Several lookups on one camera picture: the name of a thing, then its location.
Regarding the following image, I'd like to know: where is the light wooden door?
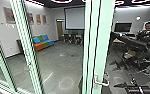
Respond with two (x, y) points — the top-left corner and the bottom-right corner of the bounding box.
(56, 20), (65, 42)

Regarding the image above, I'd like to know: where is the person in dark clothes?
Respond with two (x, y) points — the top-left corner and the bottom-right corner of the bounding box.
(137, 20), (150, 40)

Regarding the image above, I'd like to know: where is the dark meeting table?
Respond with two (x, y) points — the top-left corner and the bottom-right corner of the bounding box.
(61, 31), (84, 46)

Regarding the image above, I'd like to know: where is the white projector screen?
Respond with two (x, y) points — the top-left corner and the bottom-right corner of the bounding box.
(64, 7), (86, 31)

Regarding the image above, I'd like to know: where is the multicolour sofa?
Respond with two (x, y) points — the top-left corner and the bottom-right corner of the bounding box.
(32, 34), (56, 52)

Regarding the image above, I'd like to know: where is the silver door lever handle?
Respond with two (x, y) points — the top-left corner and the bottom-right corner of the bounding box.
(93, 74), (110, 88)

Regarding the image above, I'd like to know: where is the black wall monitor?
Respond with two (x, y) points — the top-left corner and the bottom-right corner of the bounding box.
(113, 21), (133, 34)

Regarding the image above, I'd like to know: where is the framed wall poster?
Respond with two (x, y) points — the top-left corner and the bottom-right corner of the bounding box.
(27, 12), (35, 25)
(3, 7), (16, 24)
(35, 14), (42, 26)
(41, 15), (48, 26)

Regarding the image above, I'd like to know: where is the green door frame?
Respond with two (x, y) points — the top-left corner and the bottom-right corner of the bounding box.
(0, 0), (45, 94)

